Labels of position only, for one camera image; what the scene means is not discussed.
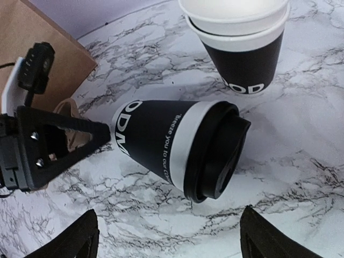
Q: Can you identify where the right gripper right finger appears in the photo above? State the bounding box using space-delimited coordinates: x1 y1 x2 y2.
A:
240 205 321 258

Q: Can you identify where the cardboard cup carrier tray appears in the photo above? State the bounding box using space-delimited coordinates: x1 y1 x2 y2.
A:
52 98 92 159

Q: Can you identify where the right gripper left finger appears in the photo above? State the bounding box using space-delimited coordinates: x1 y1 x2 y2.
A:
27 209 99 258

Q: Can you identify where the stack of paper cups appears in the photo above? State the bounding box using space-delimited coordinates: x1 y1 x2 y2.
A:
179 1 290 95

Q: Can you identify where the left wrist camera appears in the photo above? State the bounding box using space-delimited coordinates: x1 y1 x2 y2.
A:
1 42 55 117

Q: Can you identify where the brown paper bag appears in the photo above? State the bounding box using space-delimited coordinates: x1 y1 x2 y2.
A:
1 1 96 117

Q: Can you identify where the black plastic cup lid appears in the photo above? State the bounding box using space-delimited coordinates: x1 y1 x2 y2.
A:
183 101 251 203

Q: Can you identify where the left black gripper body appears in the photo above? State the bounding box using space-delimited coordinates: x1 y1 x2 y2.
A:
1 112 35 192

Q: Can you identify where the black paper coffee cup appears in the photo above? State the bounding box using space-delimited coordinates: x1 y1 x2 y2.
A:
111 99 252 204

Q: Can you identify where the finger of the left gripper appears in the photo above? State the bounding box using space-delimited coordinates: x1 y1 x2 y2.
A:
17 106 111 188

